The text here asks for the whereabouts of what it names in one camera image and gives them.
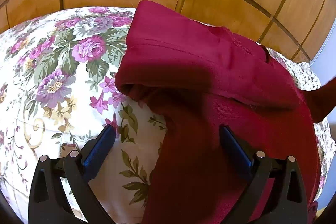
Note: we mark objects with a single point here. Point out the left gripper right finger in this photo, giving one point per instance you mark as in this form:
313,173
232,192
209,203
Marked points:
275,192

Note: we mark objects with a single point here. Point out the dark red embroidered sweater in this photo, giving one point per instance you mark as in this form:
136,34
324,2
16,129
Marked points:
199,77

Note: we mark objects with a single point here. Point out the small-print floral pillow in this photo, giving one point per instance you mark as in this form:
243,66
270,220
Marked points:
302,74

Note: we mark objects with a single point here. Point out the floral bed cover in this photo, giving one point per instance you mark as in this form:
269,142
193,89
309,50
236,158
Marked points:
58,92

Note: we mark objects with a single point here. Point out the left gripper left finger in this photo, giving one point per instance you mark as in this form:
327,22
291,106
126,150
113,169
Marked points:
48,202

